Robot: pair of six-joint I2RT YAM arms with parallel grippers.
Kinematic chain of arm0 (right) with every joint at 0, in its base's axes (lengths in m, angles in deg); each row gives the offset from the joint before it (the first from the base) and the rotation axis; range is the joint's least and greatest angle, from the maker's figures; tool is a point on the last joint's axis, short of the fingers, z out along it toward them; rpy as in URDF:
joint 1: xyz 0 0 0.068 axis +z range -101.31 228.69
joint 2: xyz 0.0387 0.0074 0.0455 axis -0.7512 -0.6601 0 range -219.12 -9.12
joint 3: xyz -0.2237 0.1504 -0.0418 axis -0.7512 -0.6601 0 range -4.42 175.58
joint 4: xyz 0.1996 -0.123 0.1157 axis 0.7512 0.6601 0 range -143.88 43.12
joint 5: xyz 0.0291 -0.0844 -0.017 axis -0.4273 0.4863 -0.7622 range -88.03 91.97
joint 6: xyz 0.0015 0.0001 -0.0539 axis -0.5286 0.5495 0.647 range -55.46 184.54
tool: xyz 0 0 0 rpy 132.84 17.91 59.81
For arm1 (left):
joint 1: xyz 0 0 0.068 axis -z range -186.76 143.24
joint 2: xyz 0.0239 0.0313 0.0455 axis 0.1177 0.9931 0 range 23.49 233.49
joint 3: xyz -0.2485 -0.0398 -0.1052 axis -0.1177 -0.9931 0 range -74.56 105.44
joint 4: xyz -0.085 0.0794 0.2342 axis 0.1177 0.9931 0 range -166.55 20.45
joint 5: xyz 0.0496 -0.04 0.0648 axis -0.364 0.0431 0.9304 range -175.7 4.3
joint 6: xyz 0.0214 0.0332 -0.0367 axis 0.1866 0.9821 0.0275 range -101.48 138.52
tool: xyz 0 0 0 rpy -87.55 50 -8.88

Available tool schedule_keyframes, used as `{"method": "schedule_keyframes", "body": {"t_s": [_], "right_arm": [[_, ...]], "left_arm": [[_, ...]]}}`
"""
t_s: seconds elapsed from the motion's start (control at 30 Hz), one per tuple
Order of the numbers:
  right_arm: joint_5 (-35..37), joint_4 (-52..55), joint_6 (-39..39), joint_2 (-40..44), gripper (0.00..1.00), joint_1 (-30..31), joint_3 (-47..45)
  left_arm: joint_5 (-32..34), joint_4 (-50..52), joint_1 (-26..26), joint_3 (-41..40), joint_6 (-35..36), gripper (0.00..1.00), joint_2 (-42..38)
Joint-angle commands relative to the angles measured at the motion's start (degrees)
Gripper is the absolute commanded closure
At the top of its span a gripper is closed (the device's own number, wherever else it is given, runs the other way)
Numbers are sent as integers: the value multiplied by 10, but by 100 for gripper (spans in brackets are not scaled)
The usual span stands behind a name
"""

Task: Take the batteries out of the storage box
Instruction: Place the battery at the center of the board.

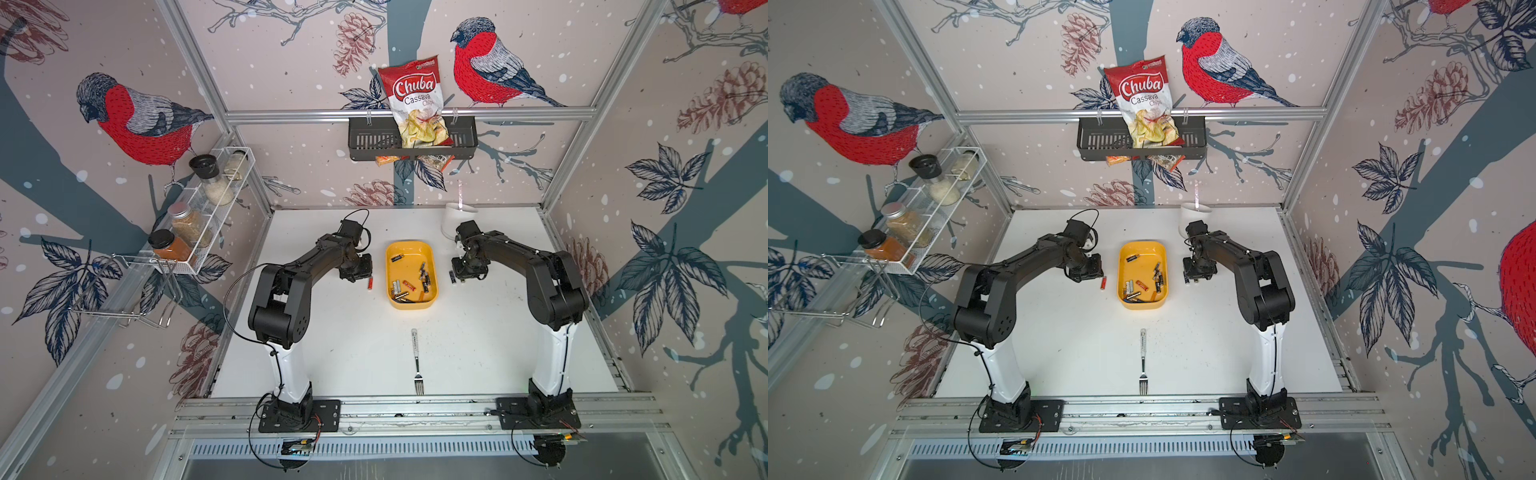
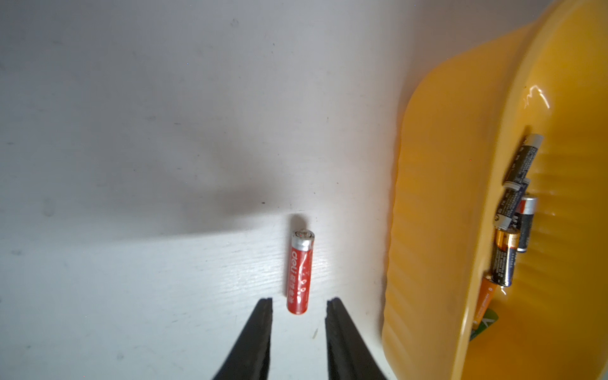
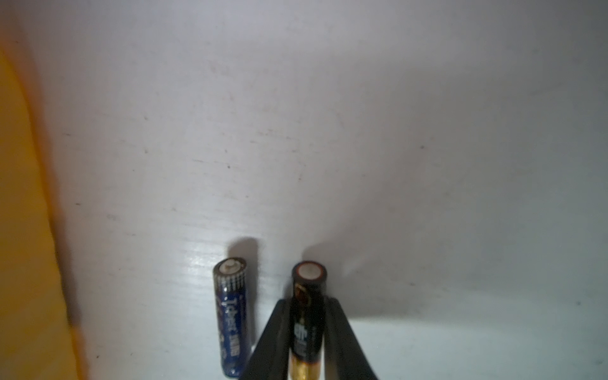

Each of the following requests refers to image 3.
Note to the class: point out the blue AAA battery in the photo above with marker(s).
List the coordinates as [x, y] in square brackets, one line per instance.
[231, 300]

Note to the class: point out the black gold AAA battery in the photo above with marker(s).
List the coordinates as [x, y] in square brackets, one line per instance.
[308, 319]

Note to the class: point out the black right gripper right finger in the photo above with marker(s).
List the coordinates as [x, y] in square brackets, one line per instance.
[343, 355]

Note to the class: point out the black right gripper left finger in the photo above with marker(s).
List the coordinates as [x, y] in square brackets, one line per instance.
[270, 357]

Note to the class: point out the yellow plastic storage box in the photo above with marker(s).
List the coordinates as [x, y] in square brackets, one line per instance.
[38, 338]

